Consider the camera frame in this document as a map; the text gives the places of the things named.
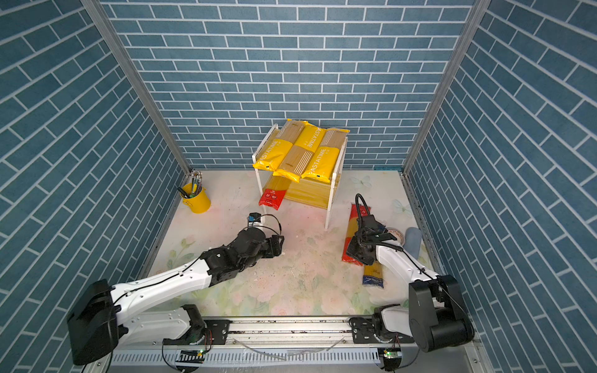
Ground red spaghetti package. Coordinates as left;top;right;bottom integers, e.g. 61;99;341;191
259;176;291;211
342;204;370;266

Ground blue spaghetti package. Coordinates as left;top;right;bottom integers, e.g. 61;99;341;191
362;261;384;288

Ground yellow Pastatime pasta package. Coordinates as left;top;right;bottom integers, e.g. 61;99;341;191
253;121;309;171

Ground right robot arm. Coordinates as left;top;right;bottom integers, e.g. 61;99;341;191
347;214;475;352

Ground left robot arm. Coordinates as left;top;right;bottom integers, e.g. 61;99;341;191
66;226;285;366

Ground tape roll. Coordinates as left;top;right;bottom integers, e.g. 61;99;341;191
388;228;405;245

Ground blue oval sponge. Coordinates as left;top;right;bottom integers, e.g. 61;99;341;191
403;227;422;260

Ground white wooden two-tier shelf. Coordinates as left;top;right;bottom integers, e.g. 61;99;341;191
252;124;348;228

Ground yellow pen cup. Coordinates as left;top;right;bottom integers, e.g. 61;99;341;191
180;183;211;214

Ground pens in cup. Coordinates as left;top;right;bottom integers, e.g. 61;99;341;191
177;171;203;199

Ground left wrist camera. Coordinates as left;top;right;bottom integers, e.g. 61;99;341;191
247;212;262;227

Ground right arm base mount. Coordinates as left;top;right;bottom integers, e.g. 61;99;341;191
348;309;414;344

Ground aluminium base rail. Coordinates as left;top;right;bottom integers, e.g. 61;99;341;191
83;313;492;372

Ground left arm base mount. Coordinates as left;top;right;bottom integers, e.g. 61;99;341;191
163;305;232;348

